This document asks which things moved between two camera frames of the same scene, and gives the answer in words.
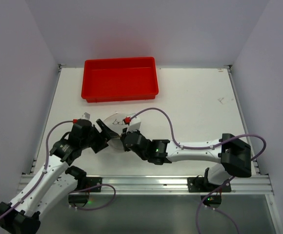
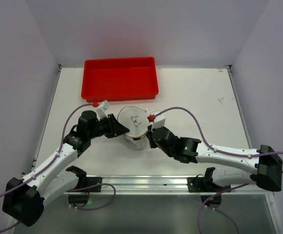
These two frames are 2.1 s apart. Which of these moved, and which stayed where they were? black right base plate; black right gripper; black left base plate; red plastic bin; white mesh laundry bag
Moved: black right gripper; white mesh laundry bag
Stayed: black left base plate; red plastic bin; black right base plate
